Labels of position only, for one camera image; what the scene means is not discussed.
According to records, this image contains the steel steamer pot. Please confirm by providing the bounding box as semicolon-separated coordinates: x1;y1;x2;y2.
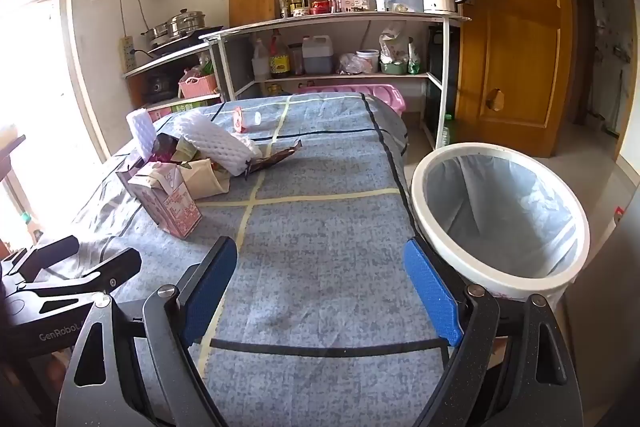
141;9;207;48

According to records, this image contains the black rice cooker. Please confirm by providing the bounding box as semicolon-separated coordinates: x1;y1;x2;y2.
145;74;176;102

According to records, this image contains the low wooden shelf unit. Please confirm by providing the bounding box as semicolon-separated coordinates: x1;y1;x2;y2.
122;43;223;112

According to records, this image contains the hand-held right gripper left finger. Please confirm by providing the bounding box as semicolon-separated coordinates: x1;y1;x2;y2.
56;236;238;427

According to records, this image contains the wall power strip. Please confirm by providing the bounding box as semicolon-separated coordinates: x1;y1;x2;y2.
120;36;137;72

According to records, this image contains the brown coffee wrapper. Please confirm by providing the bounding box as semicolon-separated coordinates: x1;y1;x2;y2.
245;139;303;180

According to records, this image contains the white shelf rack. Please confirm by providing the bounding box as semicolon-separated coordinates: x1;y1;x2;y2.
200;13;471;152

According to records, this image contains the beige paper bag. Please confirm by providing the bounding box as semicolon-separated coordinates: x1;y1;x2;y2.
182;158;232;200

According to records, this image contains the large white foam sheet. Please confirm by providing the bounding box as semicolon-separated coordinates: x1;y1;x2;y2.
172;114;263;178

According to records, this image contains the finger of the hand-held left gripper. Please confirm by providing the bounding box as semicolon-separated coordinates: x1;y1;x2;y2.
0;235;81;280
22;249;142;294

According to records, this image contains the small white foam sheet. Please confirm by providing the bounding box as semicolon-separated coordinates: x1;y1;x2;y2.
126;108;160;162

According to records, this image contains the pink plastic basket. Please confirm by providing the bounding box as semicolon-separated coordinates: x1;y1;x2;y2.
178;74;218;99

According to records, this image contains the pink milk carton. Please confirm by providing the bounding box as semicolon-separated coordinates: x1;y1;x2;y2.
116;161;202;240

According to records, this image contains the white round tub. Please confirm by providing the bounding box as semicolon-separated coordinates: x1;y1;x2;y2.
355;49;381;72

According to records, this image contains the white printed food bag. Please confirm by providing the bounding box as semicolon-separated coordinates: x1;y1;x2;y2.
378;27;408;64

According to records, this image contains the green food packet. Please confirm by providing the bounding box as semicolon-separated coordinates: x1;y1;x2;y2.
407;38;423;74

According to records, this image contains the crumpled clear plastic bag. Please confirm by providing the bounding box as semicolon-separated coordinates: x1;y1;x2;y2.
336;53;368;75

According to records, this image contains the cooking oil bottle yellow label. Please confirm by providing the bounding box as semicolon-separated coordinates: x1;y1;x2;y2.
269;29;292;79

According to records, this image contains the clear cup with red lid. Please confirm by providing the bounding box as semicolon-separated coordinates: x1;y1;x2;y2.
231;106;263;134

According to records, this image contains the wooden door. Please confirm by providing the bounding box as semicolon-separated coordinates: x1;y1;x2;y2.
446;0;576;158

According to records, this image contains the white round trash bin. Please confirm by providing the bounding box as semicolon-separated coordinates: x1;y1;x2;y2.
410;142;591;308

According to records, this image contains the maroon snack wrapper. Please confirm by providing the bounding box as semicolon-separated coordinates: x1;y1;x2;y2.
150;134;178;162

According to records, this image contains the pink lidded storage box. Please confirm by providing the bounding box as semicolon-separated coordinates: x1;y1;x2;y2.
295;83;408;115

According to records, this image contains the black induction cooker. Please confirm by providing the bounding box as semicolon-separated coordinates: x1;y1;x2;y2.
145;26;224;56

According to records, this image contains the white plastic bottle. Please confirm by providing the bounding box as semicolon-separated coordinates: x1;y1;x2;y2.
251;39;271;82

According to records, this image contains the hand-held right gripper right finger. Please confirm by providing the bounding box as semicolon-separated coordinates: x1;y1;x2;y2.
403;238;583;427

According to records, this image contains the blue-grey checked blanket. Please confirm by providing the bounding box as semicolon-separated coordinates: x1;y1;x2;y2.
47;93;468;427

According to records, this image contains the jerrycan with dark liquid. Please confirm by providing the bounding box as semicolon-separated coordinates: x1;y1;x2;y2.
301;35;335;75

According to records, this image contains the translucent bin liner bag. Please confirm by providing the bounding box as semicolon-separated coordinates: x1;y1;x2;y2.
430;154;576;278

